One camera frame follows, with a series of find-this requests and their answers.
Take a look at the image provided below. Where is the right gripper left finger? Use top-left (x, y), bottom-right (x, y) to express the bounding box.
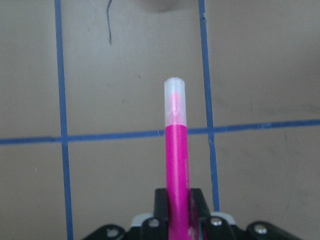
top-left (139, 188), bottom-right (169, 240)

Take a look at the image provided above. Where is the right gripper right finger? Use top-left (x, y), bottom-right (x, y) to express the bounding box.
top-left (190, 188), bottom-right (236, 240)

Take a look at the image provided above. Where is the pink highlighter pen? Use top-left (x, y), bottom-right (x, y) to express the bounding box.
top-left (164, 77), bottom-right (197, 240)

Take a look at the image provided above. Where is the pink mesh cup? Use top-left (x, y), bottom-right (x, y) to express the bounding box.
top-left (135, 0), bottom-right (180, 13)

